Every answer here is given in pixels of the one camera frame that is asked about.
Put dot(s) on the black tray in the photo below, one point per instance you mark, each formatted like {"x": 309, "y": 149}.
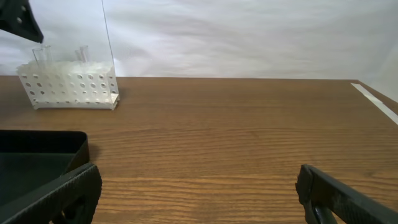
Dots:
{"x": 31, "y": 143}

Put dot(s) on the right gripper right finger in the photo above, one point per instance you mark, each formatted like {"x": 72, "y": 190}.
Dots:
{"x": 335, "y": 199}

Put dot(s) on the white test tube rack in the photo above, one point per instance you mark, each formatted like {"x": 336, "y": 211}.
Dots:
{"x": 68, "y": 87}

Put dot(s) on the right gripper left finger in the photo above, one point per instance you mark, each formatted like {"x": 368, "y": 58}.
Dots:
{"x": 62, "y": 199}

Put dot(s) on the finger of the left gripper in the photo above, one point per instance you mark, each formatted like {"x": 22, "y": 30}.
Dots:
{"x": 18, "y": 17}

